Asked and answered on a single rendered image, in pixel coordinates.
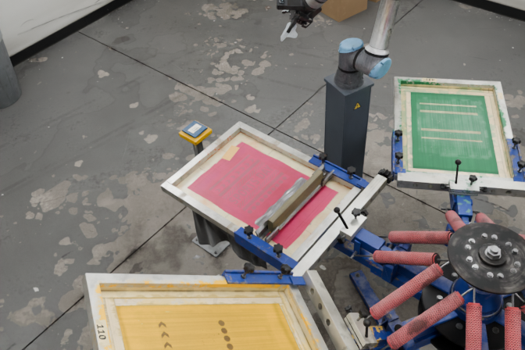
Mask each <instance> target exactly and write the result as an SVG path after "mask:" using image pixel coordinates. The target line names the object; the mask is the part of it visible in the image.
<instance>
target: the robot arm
mask: <svg viewBox="0 0 525 350"><path fill-rule="evenodd" d="M326 1H327V0H277V9H279V10H282V13H290V18H289V19H290V20H291V22H290V23H288V24H287V26H286V28H285V30H284V32H283V33H282V35H281V36H280V41H283V40H284V39H285V38H296V37H297V36H298V34H297V32H296V31H295V29H296V27H297V25H296V23H298V24H300V25H301V27H304V28H307V27H308V26H309V25H310V24H311V23H312V22H313V18H314V17H315V16H316V15H317V14H318V13H320V12H321V11H322V8H321V6H322V5H323V4H324V3H325V2H326ZM400 2H401V0H381V1H380V6H379V9H378V13H377V18H376V21H375V24H374V27H373V33H372V36H371V39H370V43H369V44H368V45H367V46H366V47H364V44H363V41H362V40H361V39H358V38H348V39H345V40H343V41H342V42H341V43H340V45H339V49H338V51H339V56H338V68H337V72H336V73H335V75H334V83H335V84H336V85H337V86H338V87H340V88H344V89H356V88H359V87H360V86H362V85H363V82H364V76H363V74H365V75H367V76H369V77H372V78H374V79H380V78H382V77H383V76H384V75H385V74H386V73H387V71H388V70H389V69H390V67H391V59H390V58H388V55H389V51H388V43H389V41H390V37H391V32H392V30H393V26H394V24H395V19H396V16H397V13H398V8H399V5H400ZM309 18H310V19H311V20H310V19H309ZM307 22H308V23H309V25H307V26H305V25H306V24H307ZM304 24H305V25H304Z"/></svg>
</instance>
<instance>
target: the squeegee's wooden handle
mask: <svg viewBox="0 0 525 350"><path fill-rule="evenodd" d="M322 179H323V171H321V170H317V171H316V172H315V173H314V174H313V175H312V176H311V177H310V178H309V179H308V180H307V181H306V182H305V183H304V184H303V185H302V186H301V187H300V188H299V189H298V190H297V191H296V192H295V193H294V194H293V195H292V196H291V197H290V198H289V199H288V200H287V201H286V202H285V203H284V204H283V205H282V206H281V207H280V208H279V209H278V210H277V211H276V212H275V213H274V214H273V215H272V216H271V217H270V218H269V219H268V220H267V222H268V230H269V231H270V232H272V231H273V230H274V229H275V228H276V227H279V226H280V225H281V224H282V223H283V222H284V221H285V220H286V219H287V218H288V217H289V216H290V215H291V214H292V213H293V212H294V211H295V210H296V209H297V208H298V207H299V206H300V204H301V203H302V202H303V201H304V200H305V199H306V198H307V197H308V196H309V195H310V194H311V193H312V192H313V191H314V190H315V189H316V188H317V187H318V186H319V185H321V182H322Z"/></svg>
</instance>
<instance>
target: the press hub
mask: <svg viewBox="0 0 525 350"><path fill-rule="evenodd" d="M447 253H448V260H449V262H450V263H449V264H448V265H446V266H444V267H443V268H442V269H443V271H444V272H443V274H444V275H442V276H443V277H445V278H447V279H449V280H451V281H452V282H453V283H452V285H451V287H450V290H449V293H448V294H446V293H444V292H443V291H441V290H439V289H437V288H436V287H434V286H432V285H431V284H429V285H428V286H426V287H425V288H424V289H422V294H421V296H420V300H419V304H418V315H420V314H422V313H423V312H425V311H426V310H428V309H429V308H430V307H432V306H433V305H435V304H437V303H438V302H439V301H440V300H442V299H443V298H445V297H447V296H448V295H450V294H451V293H452V292H454V291H456V292H457V291H458V292H459V293H460V294H463V293H464V292H466V291H468V290H469V289H470V288H471V287H475V288H476V298H475V303H480V305H482V323H485V325H486V331H487V342H488V348H489V350H505V327H504V326H502V325H501V324H500V323H497V322H495V320H496V319H497V318H498V316H499V315H500V313H501V311H502V309H503V310H505V308H507V306H509V307H512V296H511V295H510V294H515V293H517V294H518V295H519V296H520V297H521V298H522V299H523V300H524V299H525V298H524V296H523V293H522V292H521V291H523V290H525V239H524V238H523V237H521V236H520V235H519V234H518V233H516V232H515V231H513V230H510V229H509V228H507V227H504V226H501V225H498V224H495V223H470V224H467V225H465V226H463V227H460V228H459V229H458V230H457V231H456V232H455V233H454V234H453V235H452V236H451V237H450V239H449V242H448V248H447ZM502 295H510V296H508V297H506V298H503V297H502ZM463 298H464V299H465V301H464V302H465V303H464V304H463V305H461V306H460V307H458V308H457V309H456V310H454V311H455V312H456V313H457V314H458V317H456V318H455V319H452V320H449V321H447V322H444V323H441V324H439V325H437V326H435V329H436V330H437V331H438V332H439V333H440V334H441V336H439V337H436V338H434V339H431V340H430V343H431V344H432V345H433V346H434V347H435V348H436V349H437V350H465V348H466V304H468V302H473V290H472V291H470V292H469V293H467V294H466V295H464V296H463Z"/></svg>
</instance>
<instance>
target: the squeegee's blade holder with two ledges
mask: <svg viewBox="0 0 525 350"><path fill-rule="evenodd" d="M321 187H322V186H321V185H319V186H318V187H317V188H316V189H315V190H314V191H313V192H312V193H311V194H310V195H309V196H308V197H307V198H306V199H305V200H304V201H303V202H302V203H301V204H300V206H299V207H298V208H297V209H296V210H295V211H294V212H293V213H292V214H291V215H290V216H289V217H288V218H287V219H286V220H285V221H284V222H283V223H282V224H281V225H280V226H279V229H278V230H281V229H282V228H283V227H284V226H285V225H286V224H287V223H288V221H289V220H290V219H291V218H292V217H293V216H294V215H295V214H296V213H297V212H298V211H299V210H300V209H301V208H302V207H303V206H304V205H305V204H306V203H307V202H308V201H309V200H310V198H311V197H312V196H314V194H315V193H317V192H318V190H319V189H321Z"/></svg>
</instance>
